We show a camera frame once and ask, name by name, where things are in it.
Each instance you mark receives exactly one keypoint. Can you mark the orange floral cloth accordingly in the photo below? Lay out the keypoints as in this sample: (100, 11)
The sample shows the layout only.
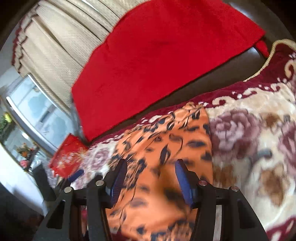
(151, 205)

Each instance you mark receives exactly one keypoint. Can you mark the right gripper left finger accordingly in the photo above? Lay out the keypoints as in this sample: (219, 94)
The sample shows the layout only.
(80, 214)

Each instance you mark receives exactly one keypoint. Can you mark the red blanket on sofa back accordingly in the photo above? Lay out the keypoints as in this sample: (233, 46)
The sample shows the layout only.
(155, 49)

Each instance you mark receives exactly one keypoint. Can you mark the red gift box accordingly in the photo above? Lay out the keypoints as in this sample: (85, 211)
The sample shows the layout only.
(67, 159)

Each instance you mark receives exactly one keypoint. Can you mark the flower pot on shelf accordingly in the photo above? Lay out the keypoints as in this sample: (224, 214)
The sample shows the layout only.
(28, 155)

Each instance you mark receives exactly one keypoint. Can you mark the floral plush sofa cover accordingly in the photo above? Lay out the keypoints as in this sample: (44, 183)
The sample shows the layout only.
(252, 133)

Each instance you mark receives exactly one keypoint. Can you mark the beige dotted curtain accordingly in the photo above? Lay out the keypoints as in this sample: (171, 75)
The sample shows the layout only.
(56, 38)

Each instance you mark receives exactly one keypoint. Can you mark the white floor air conditioner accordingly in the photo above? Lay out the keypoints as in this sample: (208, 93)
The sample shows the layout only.
(37, 114)

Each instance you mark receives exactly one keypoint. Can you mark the dark brown leather sofa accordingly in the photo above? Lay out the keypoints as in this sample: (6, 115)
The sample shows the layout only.
(277, 18)

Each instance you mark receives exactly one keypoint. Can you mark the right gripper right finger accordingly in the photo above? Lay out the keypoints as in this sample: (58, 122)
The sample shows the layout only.
(238, 222)

